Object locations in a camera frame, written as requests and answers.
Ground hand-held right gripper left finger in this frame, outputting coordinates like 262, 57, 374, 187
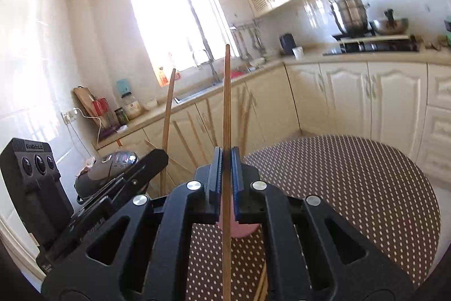
40, 146, 224, 301

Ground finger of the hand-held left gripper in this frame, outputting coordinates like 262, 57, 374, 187
72, 149, 169, 217

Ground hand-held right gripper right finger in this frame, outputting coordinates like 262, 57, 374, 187
231, 147, 414, 301

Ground pink cup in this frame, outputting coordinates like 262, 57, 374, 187
216, 213, 259, 239

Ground long wooden chopstick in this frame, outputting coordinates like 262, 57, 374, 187
160, 68, 177, 197
259, 264, 270, 301
221, 44, 233, 301
253, 266, 265, 301

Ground bunch of wooden chopsticks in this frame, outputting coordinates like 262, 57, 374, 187
144, 84, 256, 175

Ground grey rice cooker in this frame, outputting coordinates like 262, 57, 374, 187
74, 152, 139, 199

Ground clear jar with label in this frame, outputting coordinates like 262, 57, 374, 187
121, 93, 142, 119

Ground teal box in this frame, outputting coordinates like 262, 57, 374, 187
116, 79, 132, 98

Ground wooden cutting board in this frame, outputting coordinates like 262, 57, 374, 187
73, 87, 103, 129

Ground steel sink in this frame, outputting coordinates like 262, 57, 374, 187
174, 77, 226, 104

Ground chrome faucet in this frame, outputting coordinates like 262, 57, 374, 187
193, 49, 221, 85

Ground cream kitchen cabinets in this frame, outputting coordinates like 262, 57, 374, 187
97, 61, 451, 182

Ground kitchen window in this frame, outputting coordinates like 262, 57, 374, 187
127, 0, 233, 83

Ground dark blue canister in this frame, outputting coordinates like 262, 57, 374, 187
280, 33, 297, 55

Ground black gas stove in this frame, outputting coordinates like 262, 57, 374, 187
322, 35, 421, 56

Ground steel stockpot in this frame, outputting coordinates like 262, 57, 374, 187
329, 0, 370, 37

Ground steel wok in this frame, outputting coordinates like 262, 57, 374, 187
370, 9, 409, 35

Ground red wire rack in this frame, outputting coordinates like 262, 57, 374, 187
92, 98, 110, 127

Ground white cable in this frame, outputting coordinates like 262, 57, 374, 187
72, 107, 103, 143

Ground rail with hanging utensils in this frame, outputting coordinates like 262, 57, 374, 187
231, 21, 265, 60

